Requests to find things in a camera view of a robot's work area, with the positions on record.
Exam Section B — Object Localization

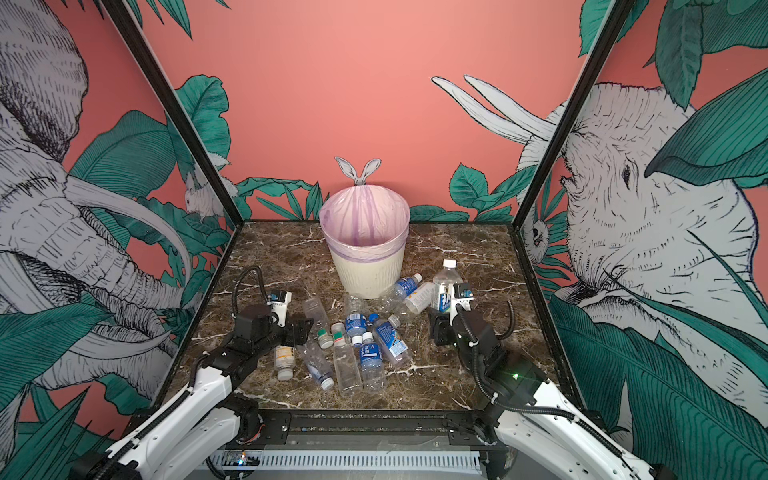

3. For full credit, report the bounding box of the clear green label bottle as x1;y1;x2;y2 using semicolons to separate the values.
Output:
303;296;333;350

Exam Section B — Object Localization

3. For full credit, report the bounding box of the tall clear white-cap bottle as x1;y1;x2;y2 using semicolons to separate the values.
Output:
432;259;463;313

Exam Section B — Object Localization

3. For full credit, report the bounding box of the blue label white cap bottle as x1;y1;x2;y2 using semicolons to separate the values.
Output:
344;293;367;338

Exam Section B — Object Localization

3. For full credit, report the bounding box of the white yellow label bottle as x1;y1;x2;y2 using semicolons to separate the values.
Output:
404;282;435;315

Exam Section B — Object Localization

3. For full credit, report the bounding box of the clear square bottle green cap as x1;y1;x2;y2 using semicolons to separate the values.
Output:
331;322;363;397

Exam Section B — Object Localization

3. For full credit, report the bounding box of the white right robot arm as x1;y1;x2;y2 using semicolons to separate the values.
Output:
428;304;677;479

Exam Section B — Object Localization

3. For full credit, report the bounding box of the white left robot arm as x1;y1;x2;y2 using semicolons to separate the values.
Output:
68;305;313;479

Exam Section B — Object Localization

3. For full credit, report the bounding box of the blue label bottle by bin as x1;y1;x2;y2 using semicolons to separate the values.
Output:
383;273;423;303

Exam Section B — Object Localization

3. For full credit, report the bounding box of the white ribbed trash bin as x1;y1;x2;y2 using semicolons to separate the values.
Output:
329;245;405;299

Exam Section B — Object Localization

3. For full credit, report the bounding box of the purple plastic bin liner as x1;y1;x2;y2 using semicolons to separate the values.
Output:
318;156;411;263

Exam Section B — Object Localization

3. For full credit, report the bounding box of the beige label pill bottle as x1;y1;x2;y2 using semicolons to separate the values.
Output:
273;345;296;381

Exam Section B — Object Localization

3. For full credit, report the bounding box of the clear crushed bottle blue cap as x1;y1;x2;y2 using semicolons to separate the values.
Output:
297;339;335;391

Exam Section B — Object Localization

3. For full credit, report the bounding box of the front blue label bottle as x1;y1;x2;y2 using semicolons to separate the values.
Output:
359;332;386;392

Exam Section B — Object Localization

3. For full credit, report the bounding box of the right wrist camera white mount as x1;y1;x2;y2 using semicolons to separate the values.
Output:
451;282;474;311

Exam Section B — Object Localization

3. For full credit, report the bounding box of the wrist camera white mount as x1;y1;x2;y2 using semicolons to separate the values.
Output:
268;290;292;327
451;282;474;311

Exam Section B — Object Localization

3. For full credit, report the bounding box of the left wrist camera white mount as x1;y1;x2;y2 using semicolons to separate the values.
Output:
268;290;292;327

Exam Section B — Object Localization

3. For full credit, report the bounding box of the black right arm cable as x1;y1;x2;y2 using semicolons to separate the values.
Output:
496;298;517;342

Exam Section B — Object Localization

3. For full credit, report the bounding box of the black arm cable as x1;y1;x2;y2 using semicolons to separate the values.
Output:
231;265;271;319
496;298;517;342

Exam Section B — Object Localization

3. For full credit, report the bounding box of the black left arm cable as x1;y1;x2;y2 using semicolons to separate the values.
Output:
231;265;271;319

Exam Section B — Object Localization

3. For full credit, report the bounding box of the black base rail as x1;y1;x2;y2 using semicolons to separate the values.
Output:
214;409;517;466

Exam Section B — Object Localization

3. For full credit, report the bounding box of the white slotted cable duct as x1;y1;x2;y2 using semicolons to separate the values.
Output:
211;450;484;475

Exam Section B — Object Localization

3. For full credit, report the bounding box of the black frame post right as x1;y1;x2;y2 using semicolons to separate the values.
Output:
512;0;634;231

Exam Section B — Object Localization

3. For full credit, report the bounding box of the black frame post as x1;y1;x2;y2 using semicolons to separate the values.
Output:
512;0;634;231
101;0;245;230

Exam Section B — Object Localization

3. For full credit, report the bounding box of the black frame post left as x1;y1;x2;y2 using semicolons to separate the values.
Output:
101;0;245;230

